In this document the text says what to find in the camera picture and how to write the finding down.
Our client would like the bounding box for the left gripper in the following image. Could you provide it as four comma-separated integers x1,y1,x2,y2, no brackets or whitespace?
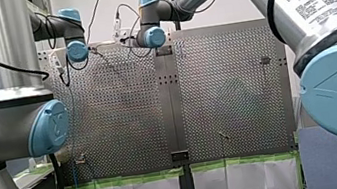
58,67,73,89

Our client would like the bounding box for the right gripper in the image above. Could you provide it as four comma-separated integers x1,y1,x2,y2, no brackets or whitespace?
116,34,141,51

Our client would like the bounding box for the blue cable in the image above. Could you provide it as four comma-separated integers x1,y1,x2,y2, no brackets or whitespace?
47,43,128,189

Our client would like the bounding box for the grey board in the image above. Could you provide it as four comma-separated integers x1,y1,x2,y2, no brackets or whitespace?
296,122,337,189

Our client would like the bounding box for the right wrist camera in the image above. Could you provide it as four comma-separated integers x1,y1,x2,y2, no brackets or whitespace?
110,16,138,47

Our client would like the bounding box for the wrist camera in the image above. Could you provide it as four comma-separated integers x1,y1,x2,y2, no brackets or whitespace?
110,16,138,47
48,48,68,76

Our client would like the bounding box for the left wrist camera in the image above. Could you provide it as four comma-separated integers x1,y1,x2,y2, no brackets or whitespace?
48,48,68,76

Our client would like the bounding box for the thin black cable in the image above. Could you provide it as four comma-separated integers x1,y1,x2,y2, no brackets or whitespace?
79,0,115,46

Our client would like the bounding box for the metal post with orange clip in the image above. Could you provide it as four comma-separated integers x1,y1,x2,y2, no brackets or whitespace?
73,152,88,167

